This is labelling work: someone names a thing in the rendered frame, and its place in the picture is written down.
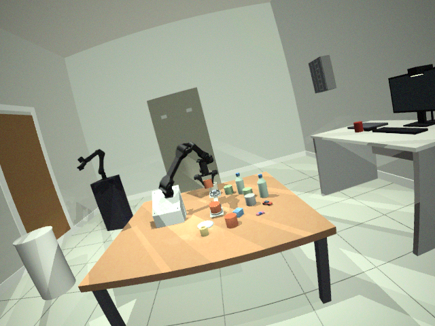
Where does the green cylinder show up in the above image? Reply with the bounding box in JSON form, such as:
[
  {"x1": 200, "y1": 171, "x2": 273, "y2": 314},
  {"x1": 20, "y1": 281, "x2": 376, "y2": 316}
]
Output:
[
  {"x1": 224, "y1": 185, "x2": 234, "y2": 195},
  {"x1": 243, "y1": 187, "x2": 252, "y2": 197}
]

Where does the orange cylinder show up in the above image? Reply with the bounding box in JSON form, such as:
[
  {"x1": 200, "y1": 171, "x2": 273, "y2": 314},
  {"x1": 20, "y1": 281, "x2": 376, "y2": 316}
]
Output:
[
  {"x1": 209, "y1": 201, "x2": 222, "y2": 214},
  {"x1": 203, "y1": 179, "x2": 213, "y2": 189},
  {"x1": 224, "y1": 213, "x2": 238, "y2": 229}
]

